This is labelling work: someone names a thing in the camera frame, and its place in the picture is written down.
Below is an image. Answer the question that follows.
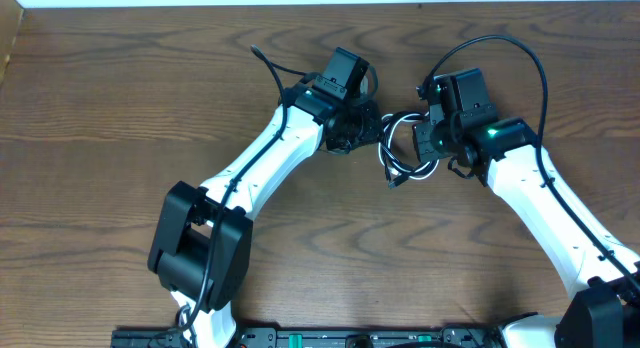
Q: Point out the white usb cable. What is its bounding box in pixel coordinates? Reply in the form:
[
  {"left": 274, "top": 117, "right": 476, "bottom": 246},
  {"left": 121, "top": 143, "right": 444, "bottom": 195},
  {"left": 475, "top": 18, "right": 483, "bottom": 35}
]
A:
[{"left": 377, "top": 112, "right": 440, "bottom": 182}]

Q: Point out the black usb cable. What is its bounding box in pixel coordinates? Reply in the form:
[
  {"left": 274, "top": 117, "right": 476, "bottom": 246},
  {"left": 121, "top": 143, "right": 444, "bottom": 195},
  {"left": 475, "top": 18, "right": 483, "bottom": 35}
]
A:
[{"left": 382, "top": 110, "right": 436, "bottom": 190}]

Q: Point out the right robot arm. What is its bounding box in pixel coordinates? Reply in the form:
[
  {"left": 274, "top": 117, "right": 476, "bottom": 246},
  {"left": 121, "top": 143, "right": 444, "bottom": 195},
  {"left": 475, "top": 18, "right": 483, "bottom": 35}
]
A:
[{"left": 413, "top": 69, "right": 639, "bottom": 347}]

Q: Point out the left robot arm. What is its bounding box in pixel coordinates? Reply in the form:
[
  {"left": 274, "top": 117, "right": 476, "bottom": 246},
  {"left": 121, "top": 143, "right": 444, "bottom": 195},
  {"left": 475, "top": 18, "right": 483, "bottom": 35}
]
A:
[{"left": 146, "top": 47, "right": 382, "bottom": 347}]

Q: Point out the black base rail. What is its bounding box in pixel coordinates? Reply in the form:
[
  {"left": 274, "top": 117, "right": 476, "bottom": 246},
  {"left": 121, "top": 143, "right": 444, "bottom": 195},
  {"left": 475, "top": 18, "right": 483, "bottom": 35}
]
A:
[{"left": 110, "top": 325, "right": 505, "bottom": 348}]

